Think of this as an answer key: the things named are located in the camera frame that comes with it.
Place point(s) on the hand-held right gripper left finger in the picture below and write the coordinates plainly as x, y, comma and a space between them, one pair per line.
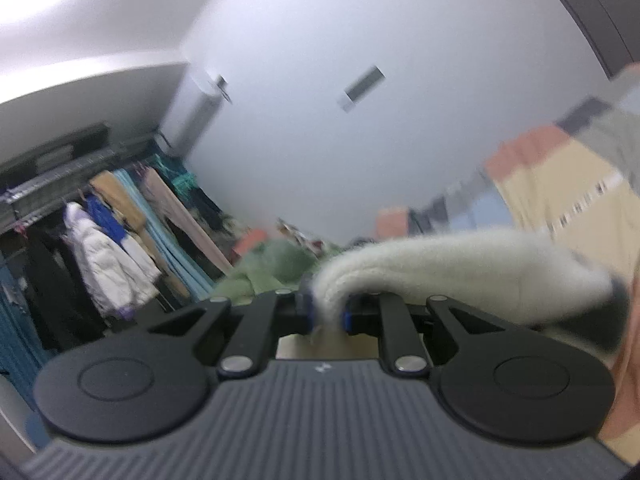
292, 316

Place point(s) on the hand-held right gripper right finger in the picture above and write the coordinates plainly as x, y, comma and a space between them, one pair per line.
357, 317

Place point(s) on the cream striped sweater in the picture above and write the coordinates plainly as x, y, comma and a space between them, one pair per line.
450, 270

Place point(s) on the green fleece garment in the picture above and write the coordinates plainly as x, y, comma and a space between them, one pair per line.
270, 270

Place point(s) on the clear plastic package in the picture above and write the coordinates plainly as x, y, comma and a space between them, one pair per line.
300, 235

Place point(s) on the orange box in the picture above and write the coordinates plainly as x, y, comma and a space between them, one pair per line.
250, 244

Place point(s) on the light blue hanging cloth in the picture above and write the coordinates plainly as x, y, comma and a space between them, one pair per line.
170, 245

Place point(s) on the green hanging garment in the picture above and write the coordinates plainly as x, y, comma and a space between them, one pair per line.
175, 172

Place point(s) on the white puffer jacket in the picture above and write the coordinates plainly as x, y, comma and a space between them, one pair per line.
100, 260

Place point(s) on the blue hanging garment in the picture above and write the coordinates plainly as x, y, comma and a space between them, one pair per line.
106, 217

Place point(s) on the tan hanging garment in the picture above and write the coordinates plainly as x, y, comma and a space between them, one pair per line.
112, 187

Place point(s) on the white air conditioner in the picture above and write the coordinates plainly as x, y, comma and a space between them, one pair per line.
192, 110

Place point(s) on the patchwork blanket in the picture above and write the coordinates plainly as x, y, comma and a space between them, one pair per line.
550, 185

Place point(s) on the black hanging coat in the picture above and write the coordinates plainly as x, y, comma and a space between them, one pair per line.
55, 285

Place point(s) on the teal hanging cloth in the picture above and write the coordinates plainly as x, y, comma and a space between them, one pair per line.
15, 340

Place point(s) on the dark storage box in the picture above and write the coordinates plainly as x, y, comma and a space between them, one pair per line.
55, 147

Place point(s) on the grey door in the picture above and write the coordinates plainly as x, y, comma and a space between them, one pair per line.
600, 5

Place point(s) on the grey wall switch panel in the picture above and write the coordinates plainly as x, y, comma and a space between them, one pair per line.
362, 87

